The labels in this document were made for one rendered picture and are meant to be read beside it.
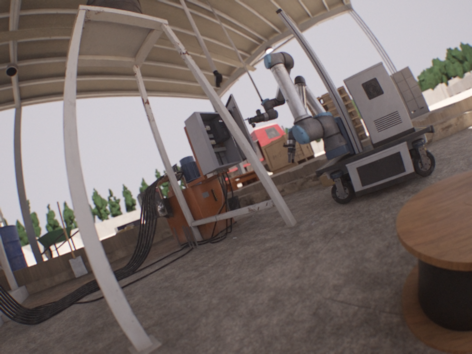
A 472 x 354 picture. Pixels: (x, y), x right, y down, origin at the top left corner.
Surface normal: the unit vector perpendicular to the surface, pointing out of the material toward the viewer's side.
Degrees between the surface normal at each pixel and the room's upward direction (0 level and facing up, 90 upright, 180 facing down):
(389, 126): 90
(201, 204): 90
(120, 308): 81
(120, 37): 180
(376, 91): 90
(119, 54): 180
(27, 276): 90
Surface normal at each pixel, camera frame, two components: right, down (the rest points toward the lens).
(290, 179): -0.61, 0.22
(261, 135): 0.22, -0.20
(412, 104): -0.75, 0.27
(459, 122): -0.53, 0.44
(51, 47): 0.46, 0.88
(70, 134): 0.62, -0.45
